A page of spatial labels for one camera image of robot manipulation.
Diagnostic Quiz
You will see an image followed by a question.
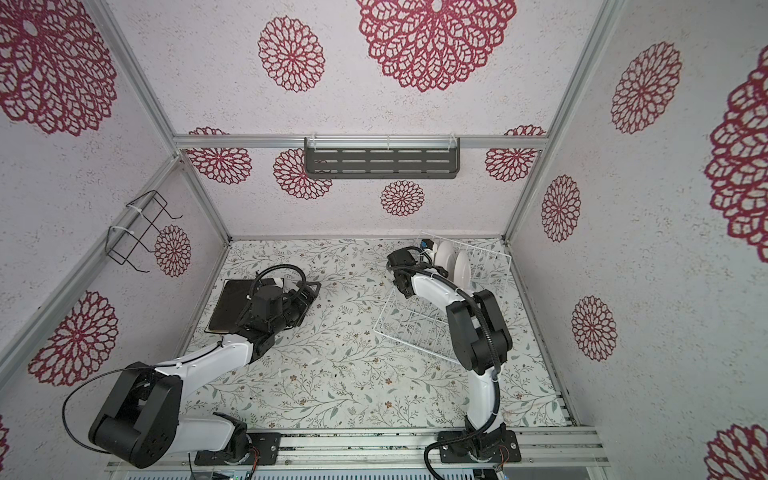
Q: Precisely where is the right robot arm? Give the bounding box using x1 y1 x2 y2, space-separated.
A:
386 246 513 441

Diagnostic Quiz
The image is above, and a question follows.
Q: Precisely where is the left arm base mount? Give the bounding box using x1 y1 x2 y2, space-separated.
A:
193 432 282 466

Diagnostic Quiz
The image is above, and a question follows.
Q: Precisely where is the white round plate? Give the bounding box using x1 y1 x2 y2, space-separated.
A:
433 240 456 279
453 251 472 291

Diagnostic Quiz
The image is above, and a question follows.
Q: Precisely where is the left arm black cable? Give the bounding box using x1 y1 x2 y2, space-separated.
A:
61 263 308 455

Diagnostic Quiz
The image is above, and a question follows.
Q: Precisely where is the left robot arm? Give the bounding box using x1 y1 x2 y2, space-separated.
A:
88 278 321 468

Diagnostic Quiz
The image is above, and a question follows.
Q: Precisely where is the white wire dish rack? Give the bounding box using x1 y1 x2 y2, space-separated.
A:
374 234 513 364

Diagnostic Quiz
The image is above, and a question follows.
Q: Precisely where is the black square plate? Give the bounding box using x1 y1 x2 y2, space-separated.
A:
205 279 274 334

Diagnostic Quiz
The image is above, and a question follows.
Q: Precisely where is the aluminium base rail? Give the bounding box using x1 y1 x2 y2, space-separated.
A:
106 425 610 472

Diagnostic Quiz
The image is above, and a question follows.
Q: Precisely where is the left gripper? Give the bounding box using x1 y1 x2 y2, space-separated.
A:
272 280 321 336

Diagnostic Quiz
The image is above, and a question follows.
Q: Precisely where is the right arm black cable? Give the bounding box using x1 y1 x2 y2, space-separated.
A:
392 245 504 480

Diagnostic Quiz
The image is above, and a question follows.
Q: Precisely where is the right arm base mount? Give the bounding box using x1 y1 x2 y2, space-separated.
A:
438 427 522 464

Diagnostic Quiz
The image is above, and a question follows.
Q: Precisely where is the black wire wall basket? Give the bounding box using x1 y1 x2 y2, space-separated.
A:
104 189 182 274

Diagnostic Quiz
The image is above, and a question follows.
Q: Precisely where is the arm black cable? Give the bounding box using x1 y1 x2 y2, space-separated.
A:
392 245 504 480
61 263 308 455

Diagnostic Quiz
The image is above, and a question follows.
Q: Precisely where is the dark grey wall shelf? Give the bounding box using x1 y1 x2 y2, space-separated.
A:
303 137 461 180

